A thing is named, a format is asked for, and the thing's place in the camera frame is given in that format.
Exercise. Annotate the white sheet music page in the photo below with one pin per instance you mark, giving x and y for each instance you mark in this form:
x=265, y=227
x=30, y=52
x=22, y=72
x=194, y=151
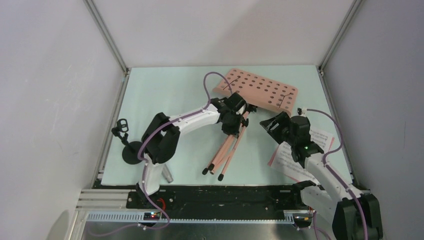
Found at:
x=285, y=164

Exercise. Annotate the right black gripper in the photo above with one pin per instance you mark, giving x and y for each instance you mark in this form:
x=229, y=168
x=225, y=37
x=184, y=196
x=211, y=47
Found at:
x=282, y=119

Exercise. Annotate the right aluminium frame post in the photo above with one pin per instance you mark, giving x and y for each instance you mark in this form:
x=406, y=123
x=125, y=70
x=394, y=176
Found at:
x=341, y=32

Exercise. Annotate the grey metal microphone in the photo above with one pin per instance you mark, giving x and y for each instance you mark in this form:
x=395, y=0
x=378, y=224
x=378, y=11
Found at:
x=166, y=173

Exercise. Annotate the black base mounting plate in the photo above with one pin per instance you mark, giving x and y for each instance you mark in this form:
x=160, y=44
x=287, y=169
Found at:
x=223, y=201

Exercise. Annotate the aluminium frame post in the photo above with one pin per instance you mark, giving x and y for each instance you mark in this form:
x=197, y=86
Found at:
x=106, y=34
x=341, y=32

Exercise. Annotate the pink paper sheet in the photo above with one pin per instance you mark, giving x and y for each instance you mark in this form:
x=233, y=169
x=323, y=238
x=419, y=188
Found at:
x=273, y=157

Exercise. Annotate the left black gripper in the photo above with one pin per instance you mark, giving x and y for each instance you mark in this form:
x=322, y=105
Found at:
x=234, y=130

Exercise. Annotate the white slotted cable duct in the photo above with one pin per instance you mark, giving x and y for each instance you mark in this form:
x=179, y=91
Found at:
x=142, y=217

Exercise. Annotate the left aluminium frame post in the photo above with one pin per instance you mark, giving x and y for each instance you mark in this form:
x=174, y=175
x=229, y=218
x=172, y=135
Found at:
x=106, y=34

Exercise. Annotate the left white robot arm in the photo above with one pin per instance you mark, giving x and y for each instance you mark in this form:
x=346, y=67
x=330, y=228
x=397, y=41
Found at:
x=160, y=140

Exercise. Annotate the pink music stand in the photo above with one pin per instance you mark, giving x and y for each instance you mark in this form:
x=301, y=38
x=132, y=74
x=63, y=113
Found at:
x=259, y=92

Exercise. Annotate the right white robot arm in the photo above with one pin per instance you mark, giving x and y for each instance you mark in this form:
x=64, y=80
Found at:
x=353, y=214

